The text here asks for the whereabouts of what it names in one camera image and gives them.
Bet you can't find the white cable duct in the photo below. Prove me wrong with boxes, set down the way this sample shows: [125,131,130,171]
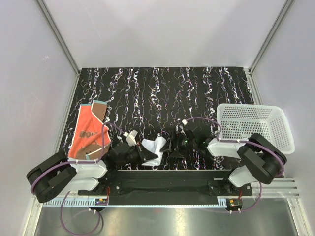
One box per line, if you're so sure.
[44,196,229,208]

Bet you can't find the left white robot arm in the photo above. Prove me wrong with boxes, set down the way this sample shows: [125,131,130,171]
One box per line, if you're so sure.
[26,140,162,203]

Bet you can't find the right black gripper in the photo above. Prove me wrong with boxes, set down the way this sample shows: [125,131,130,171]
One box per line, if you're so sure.
[160,130,197,159]

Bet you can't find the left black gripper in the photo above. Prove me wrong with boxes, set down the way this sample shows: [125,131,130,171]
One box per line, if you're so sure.
[117,141,158,167]

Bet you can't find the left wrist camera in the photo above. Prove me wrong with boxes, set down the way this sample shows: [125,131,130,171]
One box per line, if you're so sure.
[123,130,138,147]

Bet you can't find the white towel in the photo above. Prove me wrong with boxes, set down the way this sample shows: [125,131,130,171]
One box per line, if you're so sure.
[141,136,166,166]

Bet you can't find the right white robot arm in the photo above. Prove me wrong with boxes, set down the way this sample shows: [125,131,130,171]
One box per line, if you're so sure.
[159,129,287,195]

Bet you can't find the orange brown towel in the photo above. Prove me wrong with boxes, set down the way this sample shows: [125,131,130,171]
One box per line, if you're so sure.
[68,100,111,161]

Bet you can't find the white plastic basket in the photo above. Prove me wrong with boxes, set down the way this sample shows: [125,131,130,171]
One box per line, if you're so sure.
[217,104,295,154]

